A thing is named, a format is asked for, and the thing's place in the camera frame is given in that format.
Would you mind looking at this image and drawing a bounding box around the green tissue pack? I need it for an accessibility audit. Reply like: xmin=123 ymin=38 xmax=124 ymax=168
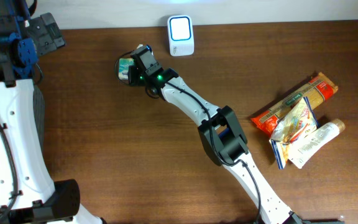
xmin=118 ymin=58 xmax=134 ymax=80

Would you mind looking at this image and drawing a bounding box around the cream foil pouch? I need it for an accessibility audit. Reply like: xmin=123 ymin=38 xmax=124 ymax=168
xmin=269 ymin=96 xmax=318 ymax=170

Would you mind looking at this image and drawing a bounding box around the white shampoo tube gold cap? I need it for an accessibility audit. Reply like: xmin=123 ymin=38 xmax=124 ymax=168
xmin=288 ymin=119 xmax=346 ymax=169

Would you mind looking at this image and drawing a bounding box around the orange spaghetti packet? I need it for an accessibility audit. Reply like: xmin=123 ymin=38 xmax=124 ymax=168
xmin=251 ymin=72 xmax=339 ymax=136

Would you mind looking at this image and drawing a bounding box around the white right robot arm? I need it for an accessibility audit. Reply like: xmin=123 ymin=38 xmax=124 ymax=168
xmin=129 ymin=45 xmax=302 ymax=223

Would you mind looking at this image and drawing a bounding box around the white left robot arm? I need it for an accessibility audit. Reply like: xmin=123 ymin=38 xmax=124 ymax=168
xmin=0 ymin=0 xmax=103 ymax=223

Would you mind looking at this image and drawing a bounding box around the white barcode scanner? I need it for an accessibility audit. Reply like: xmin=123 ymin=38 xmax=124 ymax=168
xmin=167 ymin=15 xmax=195 ymax=57

